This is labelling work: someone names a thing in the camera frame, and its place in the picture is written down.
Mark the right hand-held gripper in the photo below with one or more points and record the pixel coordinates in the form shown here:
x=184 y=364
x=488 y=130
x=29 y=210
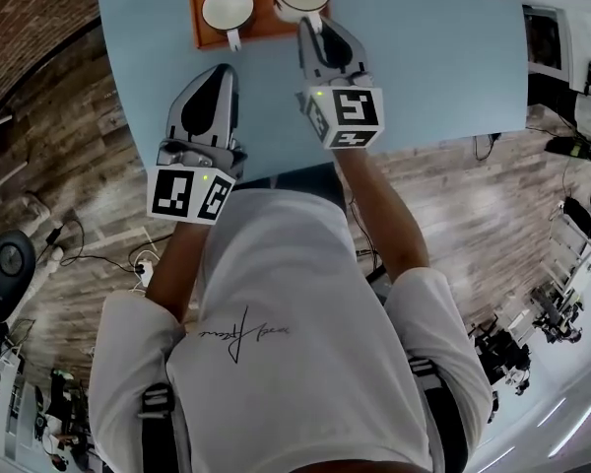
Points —
x=357 y=111

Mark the person's right forearm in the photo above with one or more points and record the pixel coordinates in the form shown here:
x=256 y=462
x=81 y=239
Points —
x=389 y=224

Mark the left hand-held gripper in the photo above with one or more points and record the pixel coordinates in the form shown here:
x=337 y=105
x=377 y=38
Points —
x=172 y=195

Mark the white power strip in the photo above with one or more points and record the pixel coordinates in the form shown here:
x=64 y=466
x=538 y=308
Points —
x=144 y=271

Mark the white counter desk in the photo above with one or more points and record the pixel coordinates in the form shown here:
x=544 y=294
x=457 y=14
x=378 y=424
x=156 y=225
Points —
x=556 y=42

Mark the blue ceramic mug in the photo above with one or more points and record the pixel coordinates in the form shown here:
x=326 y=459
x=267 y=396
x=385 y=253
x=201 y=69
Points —
x=226 y=8

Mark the person's left forearm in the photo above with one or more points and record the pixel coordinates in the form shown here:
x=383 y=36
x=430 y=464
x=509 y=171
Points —
x=175 y=274

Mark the black office chair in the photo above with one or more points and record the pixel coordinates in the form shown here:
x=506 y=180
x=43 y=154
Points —
x=7 y=269

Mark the orange wooden tray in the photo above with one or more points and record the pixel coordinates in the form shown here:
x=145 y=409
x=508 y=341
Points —
x=197 y=27

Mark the person's white t-shirt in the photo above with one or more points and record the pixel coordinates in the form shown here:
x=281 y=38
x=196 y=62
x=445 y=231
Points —
x=300 y=338

